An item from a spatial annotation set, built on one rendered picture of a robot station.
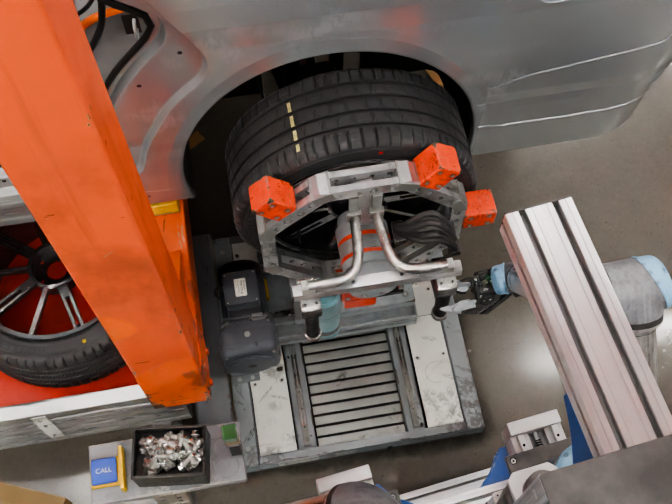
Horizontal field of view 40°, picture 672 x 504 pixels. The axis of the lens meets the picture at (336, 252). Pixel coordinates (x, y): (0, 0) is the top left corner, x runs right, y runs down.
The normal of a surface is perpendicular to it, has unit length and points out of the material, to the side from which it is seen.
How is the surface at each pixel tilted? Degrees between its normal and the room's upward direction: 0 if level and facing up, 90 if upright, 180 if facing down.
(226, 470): 0
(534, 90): 90
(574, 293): 0
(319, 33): 90
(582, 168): 0
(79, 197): 90
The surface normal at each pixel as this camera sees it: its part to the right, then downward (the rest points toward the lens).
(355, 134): -0.02, -0.43
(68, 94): 0.17, 0.89
